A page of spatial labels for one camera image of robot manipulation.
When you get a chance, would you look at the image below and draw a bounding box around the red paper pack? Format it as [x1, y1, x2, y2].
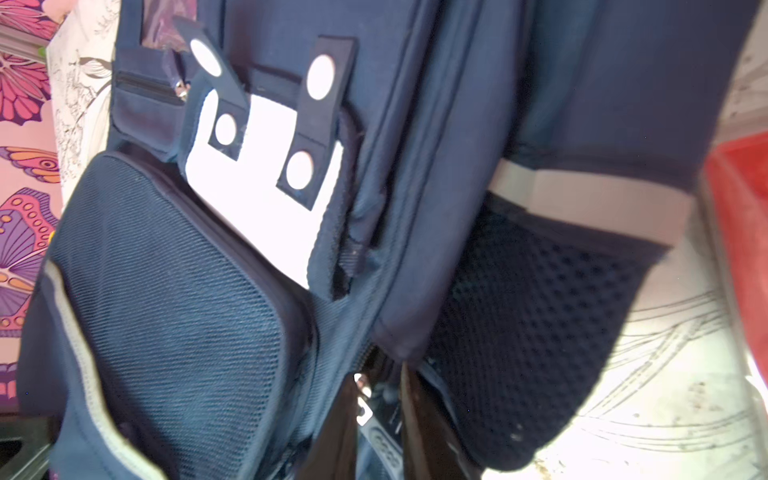
[705, 132, 767, 381]

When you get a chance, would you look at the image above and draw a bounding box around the navy blue student backpack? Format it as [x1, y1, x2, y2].
[18, 1, 759, 479]

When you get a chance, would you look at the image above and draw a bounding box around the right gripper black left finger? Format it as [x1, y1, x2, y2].
[299, 374, 359, 480]

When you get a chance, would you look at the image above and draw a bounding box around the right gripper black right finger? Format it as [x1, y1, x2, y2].
[400, 364, 480, 480]

